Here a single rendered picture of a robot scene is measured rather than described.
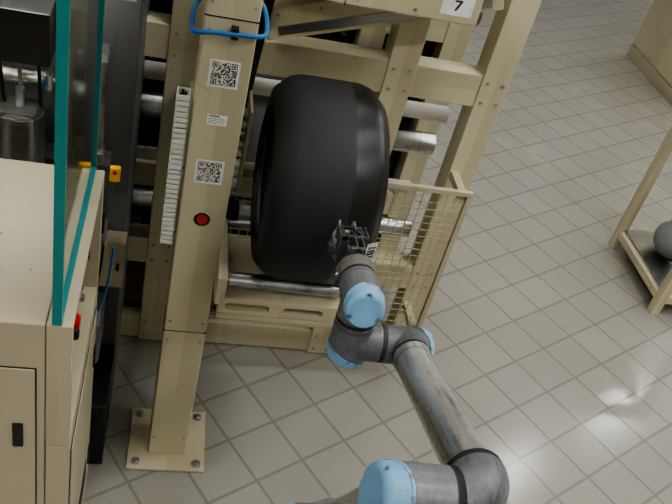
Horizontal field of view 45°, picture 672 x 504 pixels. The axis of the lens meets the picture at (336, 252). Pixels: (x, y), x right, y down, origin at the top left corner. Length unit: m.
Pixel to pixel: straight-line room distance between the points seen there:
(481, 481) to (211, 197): 1.19
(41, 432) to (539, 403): 2.36
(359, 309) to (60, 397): 0.65
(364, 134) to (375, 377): 1.59
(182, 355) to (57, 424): 0.87
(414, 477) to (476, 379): 2.33
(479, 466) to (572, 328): 2.80
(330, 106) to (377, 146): 0.16
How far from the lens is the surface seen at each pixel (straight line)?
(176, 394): 2.82
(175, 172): 2.24
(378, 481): 1.37
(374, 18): 2.48
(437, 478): 1.38
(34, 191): 2.01
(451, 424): 1.57
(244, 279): 2.36
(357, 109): 2.17
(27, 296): 1.73
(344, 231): 1.95
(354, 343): 1.83
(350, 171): 2.08
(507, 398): 3.66
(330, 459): 3.17
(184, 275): 2.45
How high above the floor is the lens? 2.44
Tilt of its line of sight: 37 degrees down
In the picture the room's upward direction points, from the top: 16 degrees clockwise
